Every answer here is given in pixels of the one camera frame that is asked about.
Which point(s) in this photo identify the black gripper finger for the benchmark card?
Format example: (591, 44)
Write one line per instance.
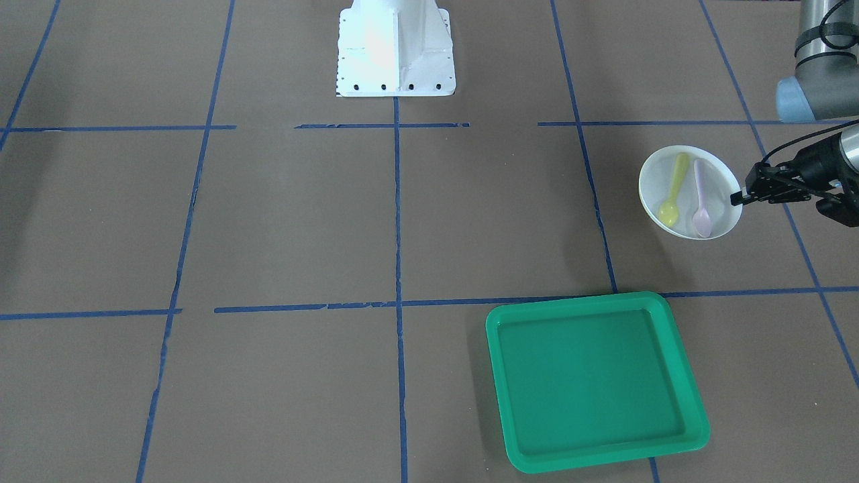
(774, 185)

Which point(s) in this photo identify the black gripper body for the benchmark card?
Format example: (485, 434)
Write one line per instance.
(820, 163)

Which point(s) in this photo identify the pink plastic spoon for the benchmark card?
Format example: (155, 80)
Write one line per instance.
(701, 219)

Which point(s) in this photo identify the white round plate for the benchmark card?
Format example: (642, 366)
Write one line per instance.
(720, 184)

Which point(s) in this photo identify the yellow plastic spoon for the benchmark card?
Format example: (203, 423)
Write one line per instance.
(668, 212)

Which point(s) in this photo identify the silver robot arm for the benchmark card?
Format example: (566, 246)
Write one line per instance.
(824, 86)

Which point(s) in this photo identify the green plastic tray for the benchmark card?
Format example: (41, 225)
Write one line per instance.
(593, 381)

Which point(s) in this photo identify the white pedestal column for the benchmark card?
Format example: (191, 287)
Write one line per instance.
(395, 48)

